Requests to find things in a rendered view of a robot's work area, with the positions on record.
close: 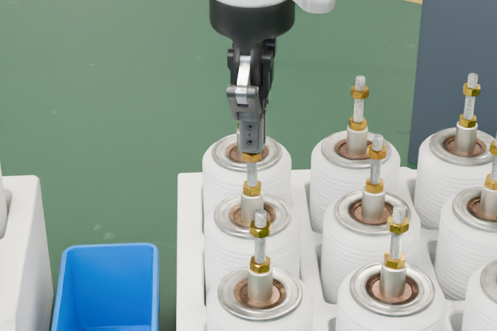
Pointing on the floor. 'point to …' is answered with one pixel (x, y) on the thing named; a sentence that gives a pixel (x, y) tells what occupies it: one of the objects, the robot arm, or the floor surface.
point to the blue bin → (108, 288)
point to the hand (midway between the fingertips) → (252, 129)
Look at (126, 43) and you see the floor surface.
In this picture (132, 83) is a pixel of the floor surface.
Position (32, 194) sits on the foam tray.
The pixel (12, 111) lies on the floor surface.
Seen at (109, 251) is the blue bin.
